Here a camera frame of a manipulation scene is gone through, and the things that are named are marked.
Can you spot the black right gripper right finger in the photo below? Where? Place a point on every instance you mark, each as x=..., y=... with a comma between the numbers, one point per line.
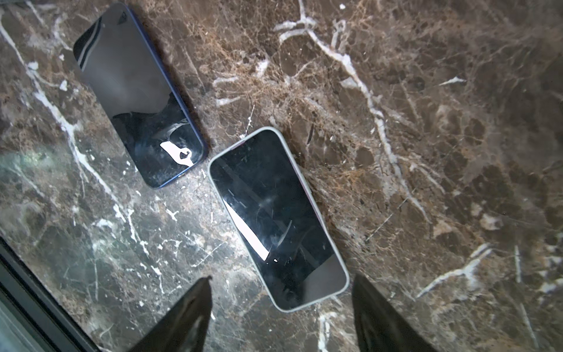
x=379, y=327

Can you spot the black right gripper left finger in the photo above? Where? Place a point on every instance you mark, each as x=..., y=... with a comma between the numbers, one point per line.
x=185, y=326

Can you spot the light blue case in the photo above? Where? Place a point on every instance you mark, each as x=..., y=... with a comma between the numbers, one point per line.
x=277, y=220

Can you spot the pink phone black screen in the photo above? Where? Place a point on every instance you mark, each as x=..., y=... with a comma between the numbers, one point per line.
x=277, y=220

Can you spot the blue phone black screen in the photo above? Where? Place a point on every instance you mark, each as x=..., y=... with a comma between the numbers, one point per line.
x=119, y=62

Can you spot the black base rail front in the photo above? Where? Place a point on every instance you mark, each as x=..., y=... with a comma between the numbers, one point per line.
x=31, y=319

